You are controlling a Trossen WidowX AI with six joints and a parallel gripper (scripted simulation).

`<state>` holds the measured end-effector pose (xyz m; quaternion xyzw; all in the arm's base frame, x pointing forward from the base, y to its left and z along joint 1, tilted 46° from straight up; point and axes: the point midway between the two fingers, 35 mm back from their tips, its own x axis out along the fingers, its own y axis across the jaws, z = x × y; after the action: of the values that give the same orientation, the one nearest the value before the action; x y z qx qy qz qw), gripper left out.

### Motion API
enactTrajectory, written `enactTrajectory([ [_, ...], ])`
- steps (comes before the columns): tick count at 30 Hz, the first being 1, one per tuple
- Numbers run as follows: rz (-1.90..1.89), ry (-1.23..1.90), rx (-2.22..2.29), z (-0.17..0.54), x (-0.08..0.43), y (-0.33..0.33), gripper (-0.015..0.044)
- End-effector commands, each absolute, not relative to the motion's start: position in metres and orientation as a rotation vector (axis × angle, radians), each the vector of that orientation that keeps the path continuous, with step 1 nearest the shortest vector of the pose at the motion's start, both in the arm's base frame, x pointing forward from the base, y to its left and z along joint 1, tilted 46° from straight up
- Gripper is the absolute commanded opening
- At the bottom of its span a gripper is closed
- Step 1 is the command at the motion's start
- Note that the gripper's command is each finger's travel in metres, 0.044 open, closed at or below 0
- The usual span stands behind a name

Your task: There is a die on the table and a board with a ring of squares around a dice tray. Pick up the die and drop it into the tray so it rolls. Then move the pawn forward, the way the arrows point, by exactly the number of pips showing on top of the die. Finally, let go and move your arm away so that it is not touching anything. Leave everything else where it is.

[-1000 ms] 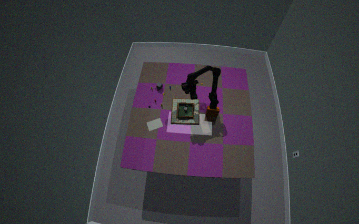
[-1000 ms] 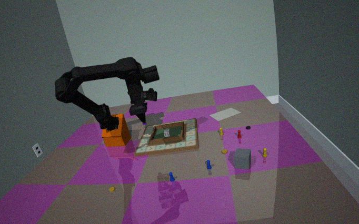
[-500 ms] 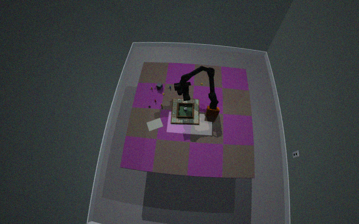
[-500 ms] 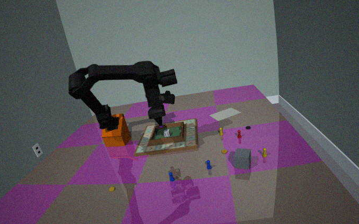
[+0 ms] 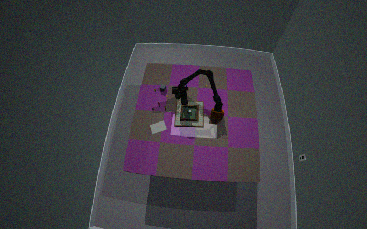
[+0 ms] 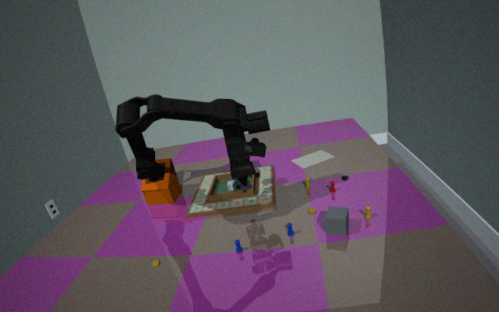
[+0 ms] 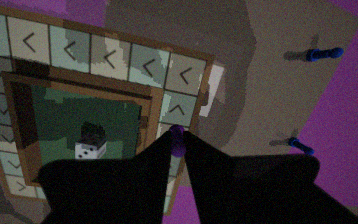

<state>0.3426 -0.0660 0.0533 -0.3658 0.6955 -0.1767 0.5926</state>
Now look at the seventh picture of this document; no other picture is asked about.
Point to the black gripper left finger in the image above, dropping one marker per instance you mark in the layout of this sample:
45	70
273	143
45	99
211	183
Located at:
141	181

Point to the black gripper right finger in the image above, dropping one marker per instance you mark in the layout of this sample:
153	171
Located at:
217	178

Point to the grey die with black pips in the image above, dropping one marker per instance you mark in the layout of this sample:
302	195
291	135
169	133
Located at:
90	146

